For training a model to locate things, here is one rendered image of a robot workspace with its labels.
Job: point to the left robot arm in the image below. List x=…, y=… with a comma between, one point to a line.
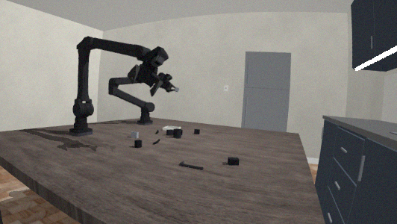
x=146, y=107

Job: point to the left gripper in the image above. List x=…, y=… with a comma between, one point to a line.
x=168, y=86

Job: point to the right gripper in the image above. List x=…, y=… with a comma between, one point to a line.
x=142, y=74

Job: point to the white shallow tray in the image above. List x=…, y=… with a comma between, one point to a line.
x=170, y=127

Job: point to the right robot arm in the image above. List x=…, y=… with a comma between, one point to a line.
x=152, y=60

